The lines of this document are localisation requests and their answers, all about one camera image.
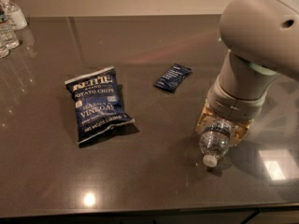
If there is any blue kettle chips bag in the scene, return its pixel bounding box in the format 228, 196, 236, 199
64, 66, 135, 144

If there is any small dark blue packet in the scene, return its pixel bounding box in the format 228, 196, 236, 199
154, 63, 192, 92

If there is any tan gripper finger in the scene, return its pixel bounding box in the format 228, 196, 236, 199
230, 119, 253, 147
195, 101, 217, 134

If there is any clear bottle at left edge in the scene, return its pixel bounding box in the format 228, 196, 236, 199
0, 38, 9, 58

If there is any white hand sanitizer bottle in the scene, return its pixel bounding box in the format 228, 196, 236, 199
0, 0, 28, 31

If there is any clear plastic water bottle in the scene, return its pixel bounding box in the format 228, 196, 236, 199
199, 119, 232, 168

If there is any upright water bottle at edge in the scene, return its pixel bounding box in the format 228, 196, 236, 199
0, 6, 20, 49

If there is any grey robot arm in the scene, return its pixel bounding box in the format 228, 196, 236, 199
196, 0, 299, 147

